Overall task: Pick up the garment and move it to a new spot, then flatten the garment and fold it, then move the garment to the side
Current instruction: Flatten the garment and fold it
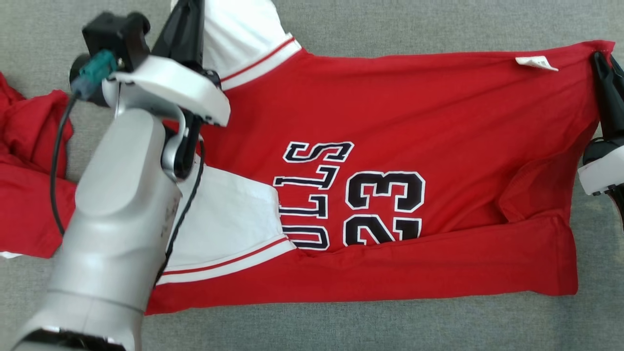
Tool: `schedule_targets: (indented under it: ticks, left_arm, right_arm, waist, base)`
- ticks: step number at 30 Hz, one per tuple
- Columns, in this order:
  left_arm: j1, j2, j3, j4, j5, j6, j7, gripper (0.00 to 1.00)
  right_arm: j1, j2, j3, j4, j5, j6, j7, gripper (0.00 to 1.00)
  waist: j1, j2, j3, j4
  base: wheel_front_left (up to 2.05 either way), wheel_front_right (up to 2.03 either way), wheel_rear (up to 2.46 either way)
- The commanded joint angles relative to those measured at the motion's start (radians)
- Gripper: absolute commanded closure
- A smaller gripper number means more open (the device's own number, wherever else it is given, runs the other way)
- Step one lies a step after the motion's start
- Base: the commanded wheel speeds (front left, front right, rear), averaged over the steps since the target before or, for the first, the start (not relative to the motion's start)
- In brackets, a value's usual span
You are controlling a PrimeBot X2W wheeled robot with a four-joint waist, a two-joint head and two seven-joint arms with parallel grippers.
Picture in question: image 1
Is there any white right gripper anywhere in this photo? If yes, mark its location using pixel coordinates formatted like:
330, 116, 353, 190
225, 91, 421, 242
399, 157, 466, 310
578, 51, 624, 196

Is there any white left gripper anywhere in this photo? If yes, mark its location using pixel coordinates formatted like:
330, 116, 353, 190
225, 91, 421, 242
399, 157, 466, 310
103, 0, 231, 180

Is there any red shorts white stripe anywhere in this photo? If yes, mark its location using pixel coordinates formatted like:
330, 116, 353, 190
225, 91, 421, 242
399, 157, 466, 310
0, 72, 78, 259

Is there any black camera cable teal plug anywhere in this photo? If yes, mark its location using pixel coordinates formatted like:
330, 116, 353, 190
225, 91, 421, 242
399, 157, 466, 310
50, 50, 117, 237

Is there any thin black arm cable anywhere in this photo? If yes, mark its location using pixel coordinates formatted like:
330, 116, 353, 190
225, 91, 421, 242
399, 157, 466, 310
155, 139, 205, 287

